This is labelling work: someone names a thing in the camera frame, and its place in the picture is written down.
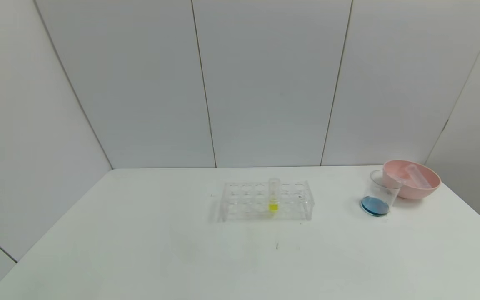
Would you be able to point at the test tube with yellow pigment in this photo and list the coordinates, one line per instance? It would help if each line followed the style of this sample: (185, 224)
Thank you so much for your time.
(273, 206)

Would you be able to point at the clear plastic test tube rack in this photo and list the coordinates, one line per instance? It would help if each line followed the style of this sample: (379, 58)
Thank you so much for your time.
(248, 204)

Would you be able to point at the pink bowl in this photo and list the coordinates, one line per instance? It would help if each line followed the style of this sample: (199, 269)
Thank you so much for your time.
(415, 192)

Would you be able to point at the test tube with blue pigment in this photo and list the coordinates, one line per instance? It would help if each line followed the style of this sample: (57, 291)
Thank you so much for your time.
(418, 175)

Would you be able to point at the test tube with red pigment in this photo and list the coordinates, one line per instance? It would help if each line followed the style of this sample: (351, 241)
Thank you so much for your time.
(398, 177)

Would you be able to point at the clear plastic beaker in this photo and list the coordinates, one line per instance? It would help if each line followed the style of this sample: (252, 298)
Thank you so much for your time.
(375, 205)

